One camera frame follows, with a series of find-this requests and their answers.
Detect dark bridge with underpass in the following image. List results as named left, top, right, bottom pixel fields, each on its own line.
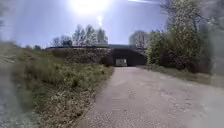
left=44, top=44, right=148, bottom=68

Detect row of bare trees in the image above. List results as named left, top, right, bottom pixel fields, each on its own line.
left=49, top=23, right=109, bottom=48

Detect grey gravel path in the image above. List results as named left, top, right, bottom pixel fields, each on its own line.
left=71, top=65, right=224, bottom=128

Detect grassy slope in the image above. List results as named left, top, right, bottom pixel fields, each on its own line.
left=0, top=42, right=115, bottom=128

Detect green leafy bushes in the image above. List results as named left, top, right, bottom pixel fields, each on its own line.
left=146, top=0, right=224, bottom=76

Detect grass verge strip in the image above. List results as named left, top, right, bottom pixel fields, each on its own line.
left=138, top=63, right=224, bottom=88

